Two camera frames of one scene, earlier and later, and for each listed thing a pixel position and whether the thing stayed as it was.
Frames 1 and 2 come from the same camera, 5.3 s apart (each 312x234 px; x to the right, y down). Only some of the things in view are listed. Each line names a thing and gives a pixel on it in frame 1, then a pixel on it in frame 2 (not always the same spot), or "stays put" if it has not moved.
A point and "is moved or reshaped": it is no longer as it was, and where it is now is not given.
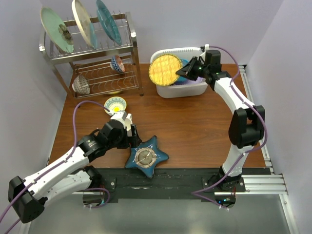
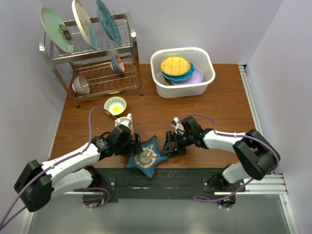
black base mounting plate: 170,183 stays put
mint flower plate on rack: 56,29 stays put
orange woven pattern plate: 163,69 is moved or reshaped
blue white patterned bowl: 116,64 stays put
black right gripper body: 199,69 -> 181,141
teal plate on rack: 108,23 stays put
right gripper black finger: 187,69 -> 167,147
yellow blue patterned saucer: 115,104 stays put
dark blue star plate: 145,156 stays put
